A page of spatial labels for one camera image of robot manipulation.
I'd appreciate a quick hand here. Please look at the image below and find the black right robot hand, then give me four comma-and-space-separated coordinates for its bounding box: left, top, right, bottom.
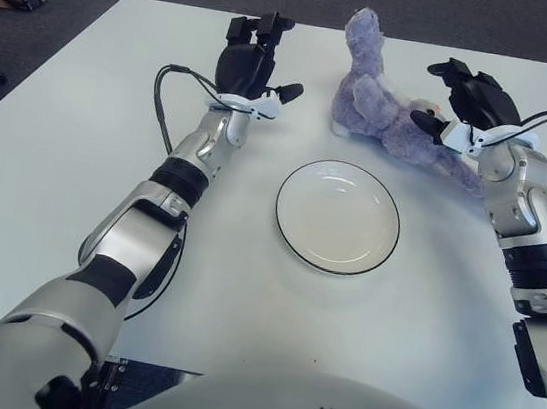
406, 52, 530, 158

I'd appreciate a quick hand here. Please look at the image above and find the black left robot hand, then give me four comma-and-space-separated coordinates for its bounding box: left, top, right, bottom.
211, 4, 314, 108

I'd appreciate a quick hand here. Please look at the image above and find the purple plush bunny doll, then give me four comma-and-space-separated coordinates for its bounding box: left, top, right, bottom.
323, 4, 510, 201

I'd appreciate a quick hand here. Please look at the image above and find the white plate with black rim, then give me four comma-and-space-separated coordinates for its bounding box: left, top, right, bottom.
267, 152, 409, 283

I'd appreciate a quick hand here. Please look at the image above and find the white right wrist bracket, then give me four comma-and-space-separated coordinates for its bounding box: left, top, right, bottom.
439, 116, 540, 164

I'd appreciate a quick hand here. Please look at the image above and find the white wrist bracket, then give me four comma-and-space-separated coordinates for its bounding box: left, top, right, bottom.
207, 84, 284, 124
439, 116, 540, 164

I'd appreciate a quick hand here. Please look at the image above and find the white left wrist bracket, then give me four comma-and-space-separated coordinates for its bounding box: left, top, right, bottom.
207, 84, 284, 124

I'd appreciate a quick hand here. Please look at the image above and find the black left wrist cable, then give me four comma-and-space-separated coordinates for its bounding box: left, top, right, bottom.
145, 61, 222, 160

